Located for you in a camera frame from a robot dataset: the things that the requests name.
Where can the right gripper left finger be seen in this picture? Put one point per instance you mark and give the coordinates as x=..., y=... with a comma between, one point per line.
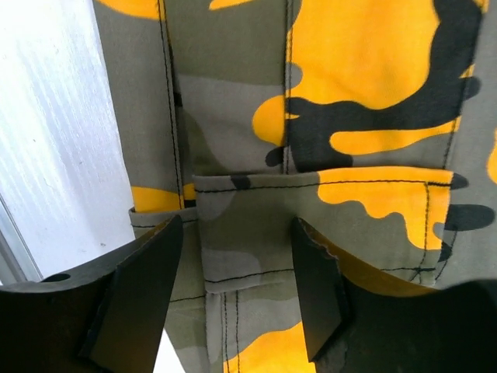
x=106, y=315

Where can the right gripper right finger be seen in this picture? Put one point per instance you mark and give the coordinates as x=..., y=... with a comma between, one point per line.
x=357, y=318

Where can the camouflage cargo trousers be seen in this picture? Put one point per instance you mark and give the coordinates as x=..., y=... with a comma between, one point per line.
x=374, y=121

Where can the aluminium front rail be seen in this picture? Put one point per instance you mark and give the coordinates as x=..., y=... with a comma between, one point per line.
x=17, y=262

